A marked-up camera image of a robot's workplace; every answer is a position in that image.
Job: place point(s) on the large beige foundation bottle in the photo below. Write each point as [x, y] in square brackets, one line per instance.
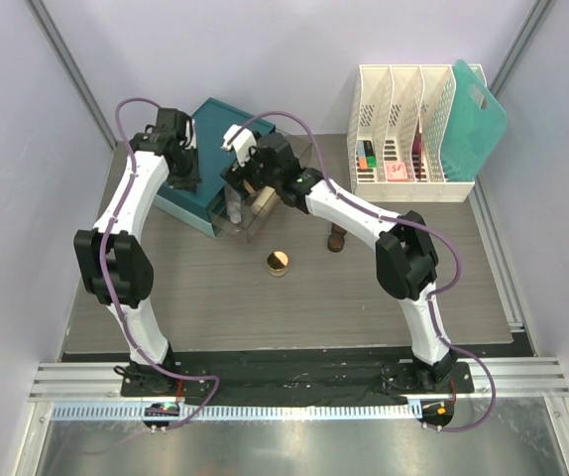
[264, 200]

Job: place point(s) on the white file organizer rack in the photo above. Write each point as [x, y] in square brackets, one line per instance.
[389, 101]

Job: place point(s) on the dark brown jar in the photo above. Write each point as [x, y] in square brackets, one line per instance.
[335, 242]
[335, 229]

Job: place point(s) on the teal cutting board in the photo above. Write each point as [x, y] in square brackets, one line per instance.
[476, 123]

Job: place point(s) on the dark brown jar front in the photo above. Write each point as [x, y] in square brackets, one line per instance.
[335, 242]

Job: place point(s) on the teal drawer organizer box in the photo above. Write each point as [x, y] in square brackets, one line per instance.
[212, 120]

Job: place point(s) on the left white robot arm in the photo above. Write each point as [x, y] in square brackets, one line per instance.
[113, 264]

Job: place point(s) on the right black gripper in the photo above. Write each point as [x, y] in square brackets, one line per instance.
[237, 173]

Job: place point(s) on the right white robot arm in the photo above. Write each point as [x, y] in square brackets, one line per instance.
[405, 257]

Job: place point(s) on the green highlighter marker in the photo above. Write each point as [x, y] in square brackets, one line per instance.
[370, 154]

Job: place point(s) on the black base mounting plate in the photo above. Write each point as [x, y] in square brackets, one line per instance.
[294, 377]

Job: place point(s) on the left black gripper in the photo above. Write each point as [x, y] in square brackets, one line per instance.
[189, 182]

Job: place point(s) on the orange highlighter marker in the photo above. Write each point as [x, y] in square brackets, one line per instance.
[361, 156]

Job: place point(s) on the pink sticky note pad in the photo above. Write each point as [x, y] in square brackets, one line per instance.
[396, 171]

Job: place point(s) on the dark red book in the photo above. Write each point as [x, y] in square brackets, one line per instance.
[416, 154]

